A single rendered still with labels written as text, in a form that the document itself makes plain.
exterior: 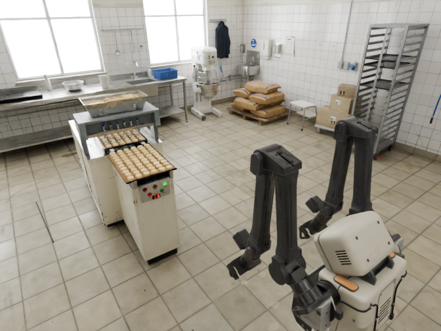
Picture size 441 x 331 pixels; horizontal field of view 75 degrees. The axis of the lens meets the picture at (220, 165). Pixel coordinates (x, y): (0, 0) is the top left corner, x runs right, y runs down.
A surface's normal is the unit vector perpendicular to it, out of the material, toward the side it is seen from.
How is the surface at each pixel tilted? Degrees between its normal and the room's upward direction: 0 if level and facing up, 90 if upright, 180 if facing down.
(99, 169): 90
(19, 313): 0
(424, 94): 90
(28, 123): 90
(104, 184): 90
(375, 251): 48
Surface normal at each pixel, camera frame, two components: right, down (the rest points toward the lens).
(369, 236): 0.42, -0.32
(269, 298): -0.01, -0.88
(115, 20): 0.58, 0.37
